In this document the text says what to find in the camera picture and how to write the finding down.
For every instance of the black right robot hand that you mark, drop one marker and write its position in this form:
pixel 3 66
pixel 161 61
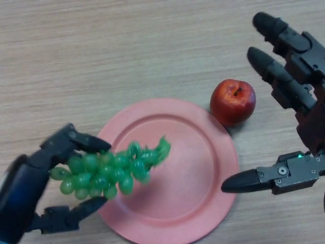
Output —
pixel 304 71

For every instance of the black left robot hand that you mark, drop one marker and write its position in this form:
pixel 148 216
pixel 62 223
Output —
pixel 23 183

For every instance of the green grapes bunch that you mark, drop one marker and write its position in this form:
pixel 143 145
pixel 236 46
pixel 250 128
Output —
pixel 101 172

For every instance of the red apple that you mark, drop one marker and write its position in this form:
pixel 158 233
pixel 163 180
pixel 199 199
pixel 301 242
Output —
pixel 232 106

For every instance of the pink round plate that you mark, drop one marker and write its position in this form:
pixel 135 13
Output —
pixel 188 172

